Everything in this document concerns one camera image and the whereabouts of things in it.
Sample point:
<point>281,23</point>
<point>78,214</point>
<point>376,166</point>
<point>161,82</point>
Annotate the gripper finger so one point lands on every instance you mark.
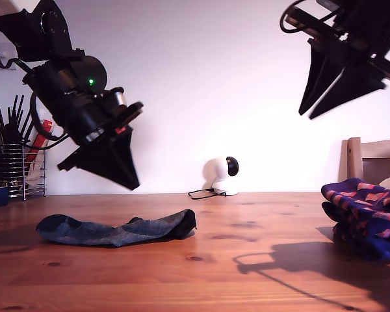
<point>351,87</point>
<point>318,74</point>

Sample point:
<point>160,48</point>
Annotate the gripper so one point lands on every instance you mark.
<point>91,120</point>

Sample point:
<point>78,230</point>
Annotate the grey dark-toed sock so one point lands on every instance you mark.
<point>100,232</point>

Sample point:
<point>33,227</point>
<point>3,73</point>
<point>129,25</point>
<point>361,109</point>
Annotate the wooden chair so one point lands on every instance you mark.
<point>354,162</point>

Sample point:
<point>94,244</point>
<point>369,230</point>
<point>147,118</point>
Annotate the red paper packet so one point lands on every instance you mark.
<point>40,139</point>

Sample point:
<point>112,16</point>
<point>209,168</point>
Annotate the white paper napkins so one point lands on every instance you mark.
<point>35,177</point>

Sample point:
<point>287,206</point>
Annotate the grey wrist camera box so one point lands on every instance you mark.
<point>326,3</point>
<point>118,97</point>

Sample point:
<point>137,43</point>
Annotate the white round security camera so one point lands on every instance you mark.
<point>216,172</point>

